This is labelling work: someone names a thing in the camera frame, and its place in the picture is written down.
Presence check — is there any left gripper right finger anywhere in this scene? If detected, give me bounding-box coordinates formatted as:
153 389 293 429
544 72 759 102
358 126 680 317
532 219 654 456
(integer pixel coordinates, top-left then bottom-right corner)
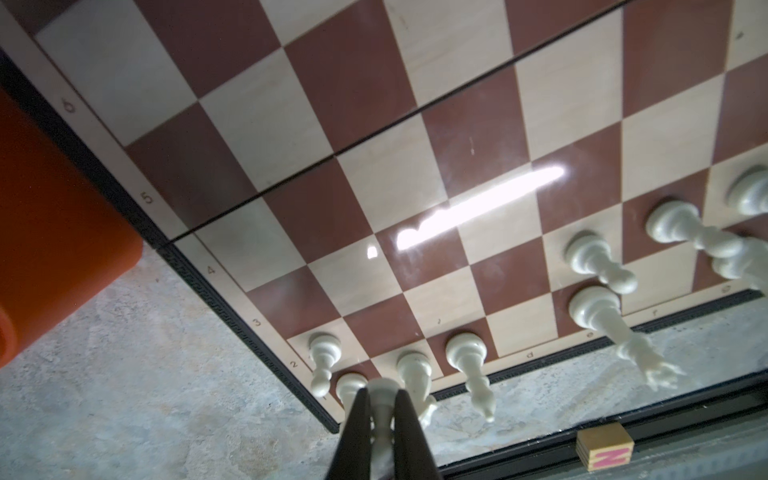
393 389 442 480

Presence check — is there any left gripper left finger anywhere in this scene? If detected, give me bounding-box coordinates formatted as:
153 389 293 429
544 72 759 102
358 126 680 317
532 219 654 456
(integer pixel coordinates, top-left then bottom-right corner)
325 387 372 480

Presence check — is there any white chess piece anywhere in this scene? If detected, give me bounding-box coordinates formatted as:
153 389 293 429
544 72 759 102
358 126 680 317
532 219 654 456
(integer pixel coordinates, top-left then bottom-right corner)
367 378 400 479

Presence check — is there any chess board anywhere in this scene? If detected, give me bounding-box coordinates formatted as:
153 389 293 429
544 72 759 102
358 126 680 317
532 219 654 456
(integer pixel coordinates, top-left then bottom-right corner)
1 1 767 431

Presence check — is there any white pawn tall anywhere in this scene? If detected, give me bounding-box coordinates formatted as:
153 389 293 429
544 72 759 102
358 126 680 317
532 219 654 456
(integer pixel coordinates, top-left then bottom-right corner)
446 332 496 423

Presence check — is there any wooden letter block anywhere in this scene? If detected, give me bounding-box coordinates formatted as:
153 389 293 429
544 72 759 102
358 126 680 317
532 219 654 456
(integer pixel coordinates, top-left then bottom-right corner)
576 422 635 472

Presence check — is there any white queen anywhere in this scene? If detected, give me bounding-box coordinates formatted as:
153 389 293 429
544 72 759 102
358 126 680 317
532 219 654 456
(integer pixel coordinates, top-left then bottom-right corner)
568 286 686 391

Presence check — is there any white pawn right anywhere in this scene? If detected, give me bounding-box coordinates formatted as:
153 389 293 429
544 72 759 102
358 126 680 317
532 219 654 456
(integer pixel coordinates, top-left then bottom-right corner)
565 234 638 295

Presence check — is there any orange plastic tray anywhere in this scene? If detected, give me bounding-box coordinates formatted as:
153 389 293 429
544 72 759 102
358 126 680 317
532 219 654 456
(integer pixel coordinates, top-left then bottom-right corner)
1 93 143 365

